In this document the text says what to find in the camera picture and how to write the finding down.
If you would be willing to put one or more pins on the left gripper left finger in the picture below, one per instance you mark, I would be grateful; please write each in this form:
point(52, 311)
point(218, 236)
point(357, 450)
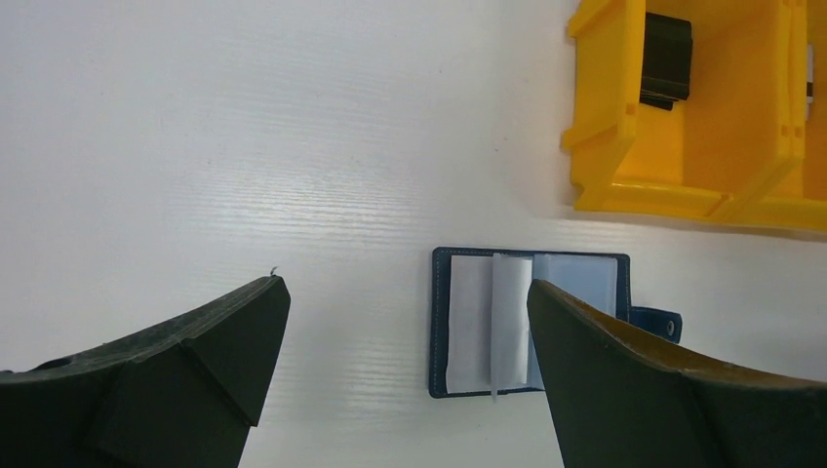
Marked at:
point(183, 393)

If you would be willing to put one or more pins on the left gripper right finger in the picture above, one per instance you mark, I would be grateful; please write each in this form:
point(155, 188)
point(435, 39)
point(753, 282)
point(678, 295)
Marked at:
point(620, 396)

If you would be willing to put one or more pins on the blue leather card holder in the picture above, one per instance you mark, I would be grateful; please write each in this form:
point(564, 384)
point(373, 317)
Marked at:
point(481, 341)

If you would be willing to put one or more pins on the black card in bin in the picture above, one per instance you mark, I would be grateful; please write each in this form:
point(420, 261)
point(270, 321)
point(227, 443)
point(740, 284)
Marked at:
point(666, 61)

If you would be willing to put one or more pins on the orange three-compartment bin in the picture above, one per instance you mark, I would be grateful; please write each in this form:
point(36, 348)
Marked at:
point(738, 151)

